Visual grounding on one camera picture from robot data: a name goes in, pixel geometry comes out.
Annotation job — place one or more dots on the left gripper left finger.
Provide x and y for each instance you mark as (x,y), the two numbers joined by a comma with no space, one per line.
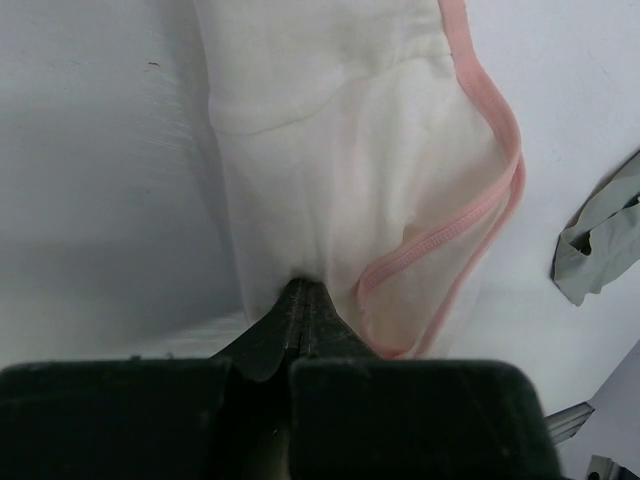
(252,427)

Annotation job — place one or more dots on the aluminium rail frame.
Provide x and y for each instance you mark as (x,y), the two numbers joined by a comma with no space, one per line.
(595,443)

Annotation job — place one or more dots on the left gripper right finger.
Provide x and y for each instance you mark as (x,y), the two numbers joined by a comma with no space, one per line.
(323,333)

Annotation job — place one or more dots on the white pink grey underwear pile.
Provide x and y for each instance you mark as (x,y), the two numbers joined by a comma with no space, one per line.
(363,146)

